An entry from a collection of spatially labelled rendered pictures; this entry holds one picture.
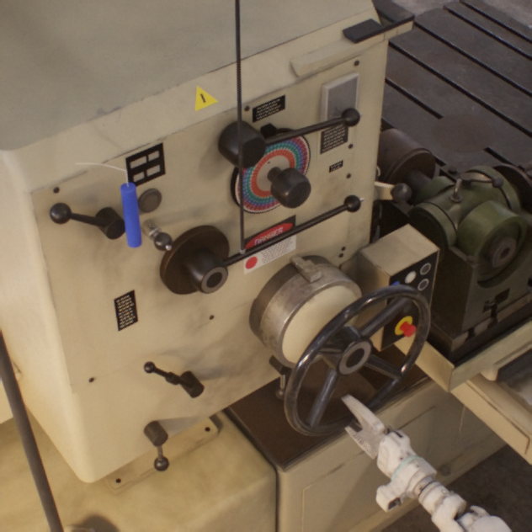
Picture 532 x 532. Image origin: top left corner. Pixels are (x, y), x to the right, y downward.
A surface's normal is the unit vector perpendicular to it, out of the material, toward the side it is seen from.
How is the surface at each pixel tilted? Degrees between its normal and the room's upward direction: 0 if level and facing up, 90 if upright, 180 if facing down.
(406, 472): 30
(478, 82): 0
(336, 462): 90
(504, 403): 0
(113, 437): 90
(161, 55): 0
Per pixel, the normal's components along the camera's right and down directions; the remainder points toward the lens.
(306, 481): 0.59, 0.56
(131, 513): 0.00, -0.72
